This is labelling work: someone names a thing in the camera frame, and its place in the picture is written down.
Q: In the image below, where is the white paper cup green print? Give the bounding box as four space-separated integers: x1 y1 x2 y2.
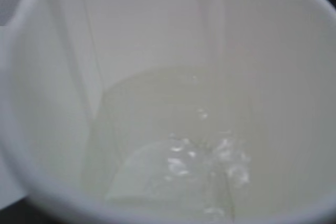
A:
1 0 335 223

